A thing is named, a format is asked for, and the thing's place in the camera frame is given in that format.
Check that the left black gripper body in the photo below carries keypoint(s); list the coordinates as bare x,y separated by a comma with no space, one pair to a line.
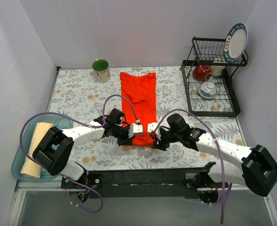
125,138

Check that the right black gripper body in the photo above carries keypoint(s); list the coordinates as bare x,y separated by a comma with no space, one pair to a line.
161,140

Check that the orange t shirt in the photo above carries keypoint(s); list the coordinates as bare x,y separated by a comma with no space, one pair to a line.
140,92

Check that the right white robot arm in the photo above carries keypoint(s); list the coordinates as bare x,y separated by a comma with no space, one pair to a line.
253,167

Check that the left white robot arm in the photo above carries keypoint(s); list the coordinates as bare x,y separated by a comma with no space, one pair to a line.
54,149

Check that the floral tablecloth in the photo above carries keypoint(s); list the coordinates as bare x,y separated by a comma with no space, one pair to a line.
78,95

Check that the blue plastic tray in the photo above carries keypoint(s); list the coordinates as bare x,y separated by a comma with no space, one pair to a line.
19,159

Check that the blue white porcelain bowl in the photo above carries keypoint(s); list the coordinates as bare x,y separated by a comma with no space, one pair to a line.
207,90

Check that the floral green-inside mug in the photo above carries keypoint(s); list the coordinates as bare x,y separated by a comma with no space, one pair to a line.
102,70

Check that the red bowl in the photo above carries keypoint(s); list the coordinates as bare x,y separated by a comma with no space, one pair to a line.
202,72

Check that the cream cup in rack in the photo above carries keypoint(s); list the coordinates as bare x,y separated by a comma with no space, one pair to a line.
216,70

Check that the beige rolled cloth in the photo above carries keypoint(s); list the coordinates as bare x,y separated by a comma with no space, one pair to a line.
31,169

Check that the white green-rimmed plate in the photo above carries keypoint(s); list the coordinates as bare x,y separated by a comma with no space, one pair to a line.
235,43

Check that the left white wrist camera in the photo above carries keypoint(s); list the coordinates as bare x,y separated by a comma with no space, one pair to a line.
135,129

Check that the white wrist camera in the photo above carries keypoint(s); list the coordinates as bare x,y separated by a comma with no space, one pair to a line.
135,129
153,130

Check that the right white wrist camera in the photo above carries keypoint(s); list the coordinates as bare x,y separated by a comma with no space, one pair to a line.
153,130

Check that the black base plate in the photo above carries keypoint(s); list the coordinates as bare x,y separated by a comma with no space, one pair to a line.
177,182

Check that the black wire dish rack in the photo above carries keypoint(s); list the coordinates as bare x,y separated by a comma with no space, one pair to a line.
204,51

